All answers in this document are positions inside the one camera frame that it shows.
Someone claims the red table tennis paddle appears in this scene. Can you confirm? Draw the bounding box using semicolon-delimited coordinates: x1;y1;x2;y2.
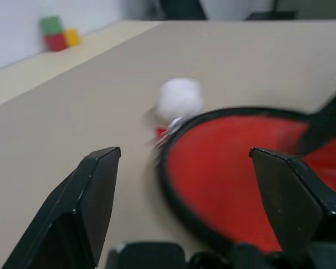
166;115;336;253

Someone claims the white pom-pom keychain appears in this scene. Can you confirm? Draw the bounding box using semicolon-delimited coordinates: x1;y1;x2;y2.
153;77;205;122

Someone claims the red cube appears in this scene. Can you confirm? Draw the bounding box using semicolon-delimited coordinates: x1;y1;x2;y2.
43;33;68;52

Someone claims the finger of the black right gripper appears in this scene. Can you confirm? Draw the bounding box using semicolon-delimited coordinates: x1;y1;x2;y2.
295;69;336;156

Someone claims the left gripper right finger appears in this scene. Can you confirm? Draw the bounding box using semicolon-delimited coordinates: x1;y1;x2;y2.
249;147;336;252

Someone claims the green cube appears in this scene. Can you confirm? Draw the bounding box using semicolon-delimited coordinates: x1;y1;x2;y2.
39;15;65;36

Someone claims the yellow cube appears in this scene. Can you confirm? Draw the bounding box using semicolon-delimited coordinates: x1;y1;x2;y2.
63;28;82;47

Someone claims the black paddle case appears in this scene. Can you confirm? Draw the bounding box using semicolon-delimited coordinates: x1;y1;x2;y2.
153;106;336;254

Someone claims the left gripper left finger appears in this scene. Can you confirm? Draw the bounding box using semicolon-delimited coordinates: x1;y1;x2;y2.
2;146;122;269

